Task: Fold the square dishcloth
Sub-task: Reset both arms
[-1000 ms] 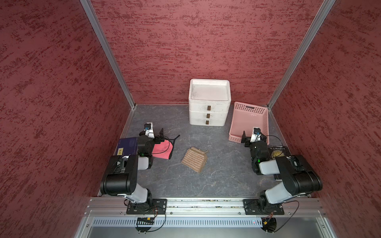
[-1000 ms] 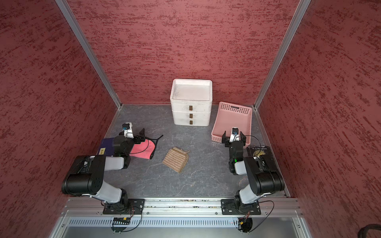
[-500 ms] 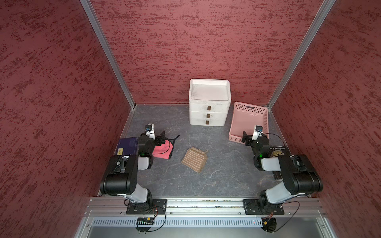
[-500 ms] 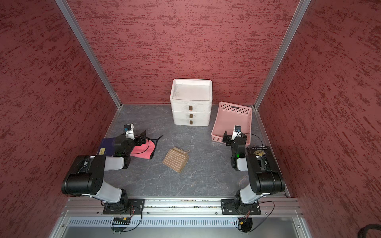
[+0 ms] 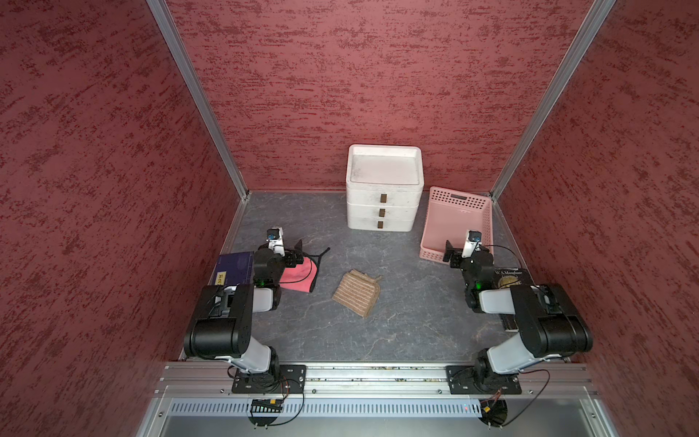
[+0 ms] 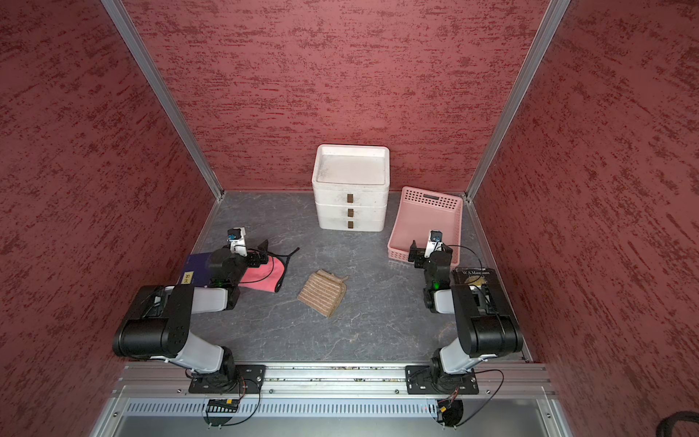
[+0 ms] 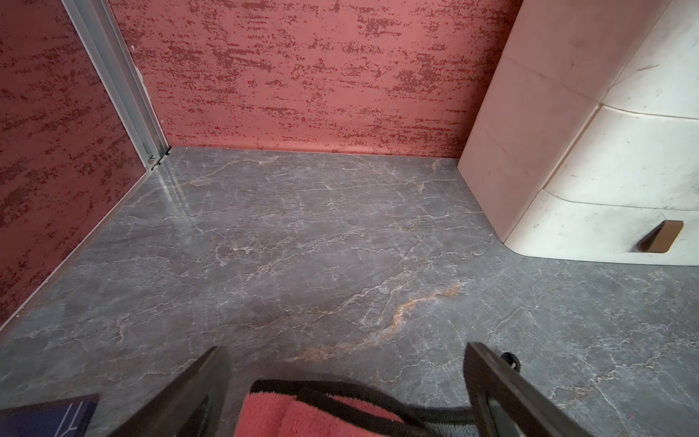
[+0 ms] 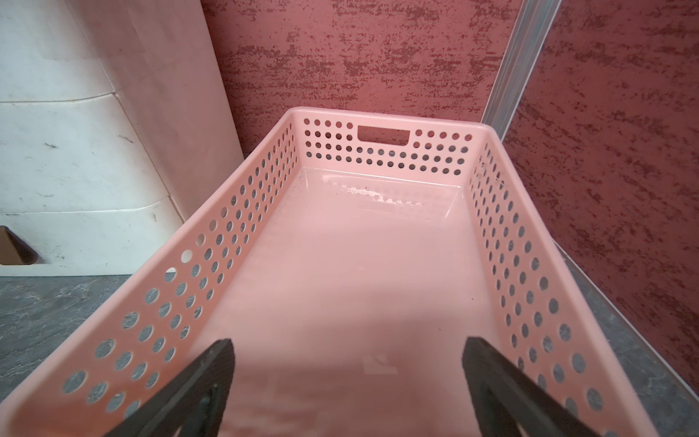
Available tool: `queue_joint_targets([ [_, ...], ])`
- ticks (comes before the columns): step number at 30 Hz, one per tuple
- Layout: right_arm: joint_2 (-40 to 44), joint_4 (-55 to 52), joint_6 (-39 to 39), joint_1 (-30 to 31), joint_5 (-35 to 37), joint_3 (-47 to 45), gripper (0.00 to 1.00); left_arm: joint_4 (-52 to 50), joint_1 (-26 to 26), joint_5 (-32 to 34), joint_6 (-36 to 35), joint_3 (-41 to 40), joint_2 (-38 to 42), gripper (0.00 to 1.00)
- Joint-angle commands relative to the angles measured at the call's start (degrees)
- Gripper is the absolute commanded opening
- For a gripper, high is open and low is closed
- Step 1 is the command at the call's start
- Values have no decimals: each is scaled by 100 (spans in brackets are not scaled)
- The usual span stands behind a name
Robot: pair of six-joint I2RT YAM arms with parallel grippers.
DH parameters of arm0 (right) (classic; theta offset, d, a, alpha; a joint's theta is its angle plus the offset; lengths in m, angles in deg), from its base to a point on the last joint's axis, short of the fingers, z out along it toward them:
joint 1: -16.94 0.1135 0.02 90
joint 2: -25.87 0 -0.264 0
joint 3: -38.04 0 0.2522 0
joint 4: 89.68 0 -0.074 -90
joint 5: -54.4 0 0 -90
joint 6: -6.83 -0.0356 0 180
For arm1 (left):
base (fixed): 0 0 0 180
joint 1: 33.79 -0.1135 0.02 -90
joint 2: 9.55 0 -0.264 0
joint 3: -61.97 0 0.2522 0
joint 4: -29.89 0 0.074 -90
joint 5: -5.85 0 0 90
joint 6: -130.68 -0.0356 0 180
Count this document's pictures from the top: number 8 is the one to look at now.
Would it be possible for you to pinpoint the white three-drawer storage box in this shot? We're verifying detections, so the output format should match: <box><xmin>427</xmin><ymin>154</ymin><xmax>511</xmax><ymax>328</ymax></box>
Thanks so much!
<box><xmin>1</xmin><ymin>1</ymin><xmax>243</xmax><ymax>277</ymax></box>

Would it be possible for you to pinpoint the aluminium corner post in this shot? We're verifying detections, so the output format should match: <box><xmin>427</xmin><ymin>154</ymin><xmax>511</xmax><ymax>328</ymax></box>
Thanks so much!
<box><xmin>482</xmin><ymin>0</ymin><xmax>562</xmax><ymax>140</ymax></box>

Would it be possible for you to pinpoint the pink plastic basket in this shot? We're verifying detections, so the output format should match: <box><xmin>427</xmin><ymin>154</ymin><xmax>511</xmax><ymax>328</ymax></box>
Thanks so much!
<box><xmin>1</xmin><ymin>107</ymin><xmax>656</xmax><ymax>436</ymax></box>

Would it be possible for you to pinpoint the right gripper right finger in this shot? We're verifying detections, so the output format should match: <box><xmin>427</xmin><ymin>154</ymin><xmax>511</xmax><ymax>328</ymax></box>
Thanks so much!
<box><xmin>462</xmin><ymin>337</ymin><xmax>596</xmax><ymax>436</ymax></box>

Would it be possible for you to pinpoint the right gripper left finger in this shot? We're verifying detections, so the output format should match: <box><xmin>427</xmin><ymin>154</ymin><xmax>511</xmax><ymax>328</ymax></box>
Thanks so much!
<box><xmin>107</xmin><ymin>339</ymin><xmax>236</xmax><ymax>436</ymax></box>

